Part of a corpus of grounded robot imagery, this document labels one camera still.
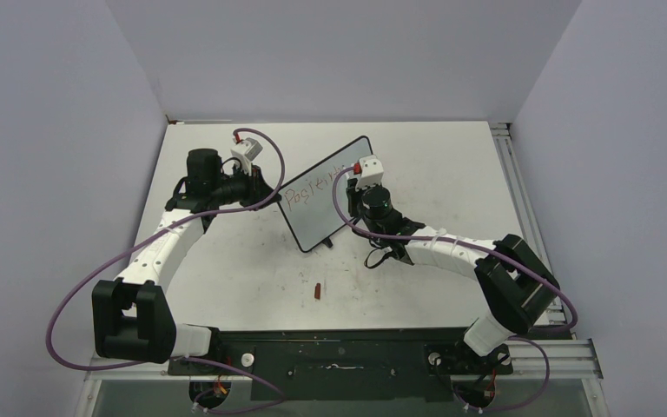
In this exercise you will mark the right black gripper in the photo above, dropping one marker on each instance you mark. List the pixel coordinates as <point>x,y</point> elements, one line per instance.
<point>354,195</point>

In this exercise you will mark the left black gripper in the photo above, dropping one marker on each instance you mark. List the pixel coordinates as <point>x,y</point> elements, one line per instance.
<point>257,189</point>

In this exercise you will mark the small black-framed whiteboard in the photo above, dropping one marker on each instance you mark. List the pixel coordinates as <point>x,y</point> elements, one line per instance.
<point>311,201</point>

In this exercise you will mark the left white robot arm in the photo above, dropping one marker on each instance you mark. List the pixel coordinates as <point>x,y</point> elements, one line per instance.
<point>131,315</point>

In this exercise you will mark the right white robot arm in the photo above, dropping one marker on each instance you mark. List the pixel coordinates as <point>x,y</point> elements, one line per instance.
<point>516,284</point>

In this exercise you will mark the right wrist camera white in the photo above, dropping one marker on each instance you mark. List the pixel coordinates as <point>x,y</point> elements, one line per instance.
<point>369,172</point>

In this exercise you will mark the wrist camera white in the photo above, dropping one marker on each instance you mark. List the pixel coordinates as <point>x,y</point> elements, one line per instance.
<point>245,151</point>
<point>369,172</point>

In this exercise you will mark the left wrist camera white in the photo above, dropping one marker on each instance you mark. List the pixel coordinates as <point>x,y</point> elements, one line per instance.
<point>245,151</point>

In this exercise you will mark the aluminium frame rail right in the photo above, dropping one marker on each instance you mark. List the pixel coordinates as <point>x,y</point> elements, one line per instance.
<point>501,136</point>

